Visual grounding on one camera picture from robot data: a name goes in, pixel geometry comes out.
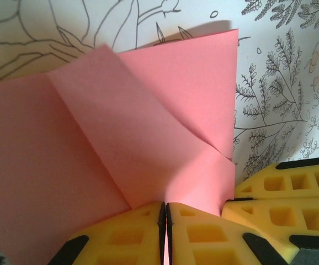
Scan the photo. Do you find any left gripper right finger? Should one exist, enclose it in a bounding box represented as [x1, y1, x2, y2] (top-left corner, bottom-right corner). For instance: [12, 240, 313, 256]
[166, 203, 295, 265]

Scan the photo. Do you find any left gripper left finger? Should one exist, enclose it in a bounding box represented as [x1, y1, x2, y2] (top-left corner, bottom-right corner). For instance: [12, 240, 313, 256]
[47, 201, 167, 265]

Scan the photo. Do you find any pink paper sheet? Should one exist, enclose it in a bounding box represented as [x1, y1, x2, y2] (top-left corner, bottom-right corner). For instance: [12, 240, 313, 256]
[0, 27, 239, 265]

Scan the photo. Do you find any floral patterned table cover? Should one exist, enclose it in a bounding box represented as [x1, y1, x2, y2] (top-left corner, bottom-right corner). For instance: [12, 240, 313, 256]
[0, 0, 319, 265]

